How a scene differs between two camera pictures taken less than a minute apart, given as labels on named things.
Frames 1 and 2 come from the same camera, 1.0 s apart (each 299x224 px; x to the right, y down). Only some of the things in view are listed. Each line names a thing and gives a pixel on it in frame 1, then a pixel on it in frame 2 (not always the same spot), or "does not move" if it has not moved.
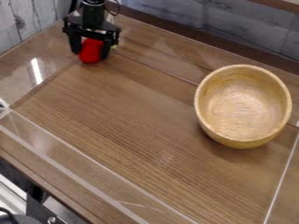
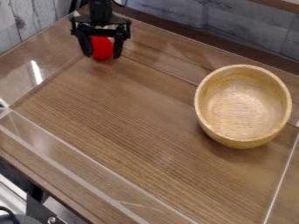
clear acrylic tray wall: x=174 y=132 does not move
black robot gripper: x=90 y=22 to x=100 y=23
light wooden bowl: x=241 y=102 does not move
